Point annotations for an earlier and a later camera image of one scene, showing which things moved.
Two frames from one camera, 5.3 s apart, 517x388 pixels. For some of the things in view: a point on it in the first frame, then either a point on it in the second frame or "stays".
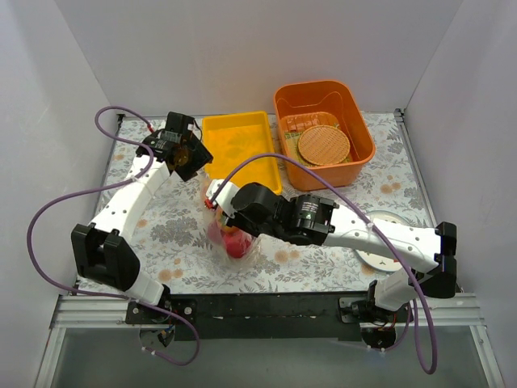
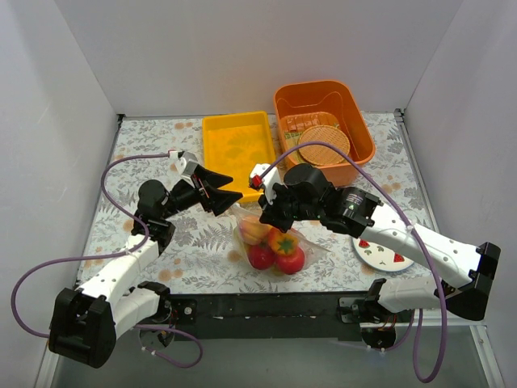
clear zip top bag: (237, 248) → (264, 248)
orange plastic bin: (322, 124) stays
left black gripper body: (195, 160) → (200, 191)
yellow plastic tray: (232, 139) stays
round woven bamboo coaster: (324, 145) stays
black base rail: (308, 317) stays
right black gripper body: (233, 218) → (271, 216)
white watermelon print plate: (380, 262) stays
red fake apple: (237, 243) → (291, 263)
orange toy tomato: (225, 229) → (281, 242)
